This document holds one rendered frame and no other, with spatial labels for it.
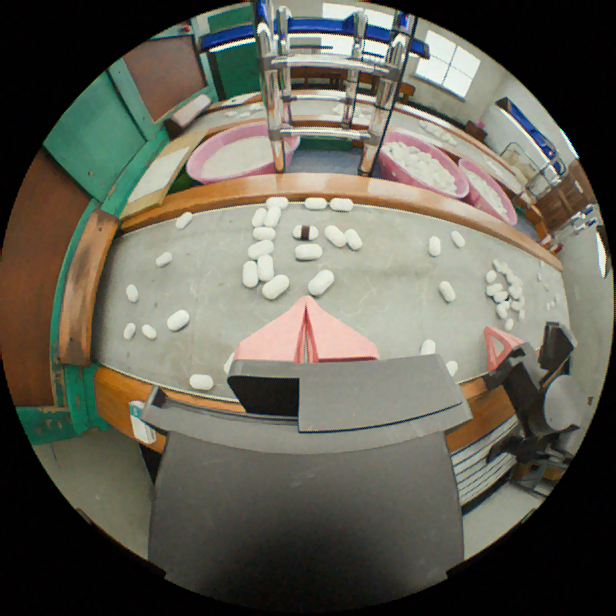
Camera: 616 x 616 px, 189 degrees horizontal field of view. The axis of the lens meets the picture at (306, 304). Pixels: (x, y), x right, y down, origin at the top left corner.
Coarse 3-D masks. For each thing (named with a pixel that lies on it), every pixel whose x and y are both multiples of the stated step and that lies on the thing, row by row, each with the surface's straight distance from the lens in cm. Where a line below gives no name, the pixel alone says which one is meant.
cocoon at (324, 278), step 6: (324, 270) 24; (318, 276) 23; (324, 276) 23; (330, 276) 23; (312, 282) 23; (318, 282) 23; (324, 282) 23; (330, 282) 23; (312, 288) 23; (318, 288) 22; (324, 288) 23; (312, 294) 23; (318, 294) 23
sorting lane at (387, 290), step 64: (128, 256) 47; (192, 256) 32; (320, 256) 26; (384, 256) 29; (448, 256) 37; (512, 256) 63; (128, 320) 40; (192, 320) 29; (256, 320) 24; (384, 320) 26; (448, 320) 32
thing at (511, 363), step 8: (512, 360) 30; (520, 360) 31; (504, 368) 30; (512, 368) 30; (504, 376) 31; (488, 384) 32; (496, 384) 32; (504, 384) 34; (512, 392) 33; (536, 392) 33; (512, 400) 33
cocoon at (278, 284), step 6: (276, 276) 24; (282, 276) 23; (270, 282) 23; (276, 282) 23; (282, 282) 23; (288, 282) 24; (264, 288) 23; (270, 288) 23; (276, 288) 23; (282, 288) 23; (264, 294) 23; (270, 294) 23; (276, 294) 23
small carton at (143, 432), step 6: (132, 402) 34; (138, 402) 34; (132, 408) 34; (138, 408) 32; (132, 414) 34; (138, 414) 33; (132, 420) 35; (138, 420) 33; (138, 426) 34; (144, 426) 33; (138, 432) 35; (144, 432) 33; (150, 432) 34; (138, 438) 36; (144, 438) 34; (150, 438) 34
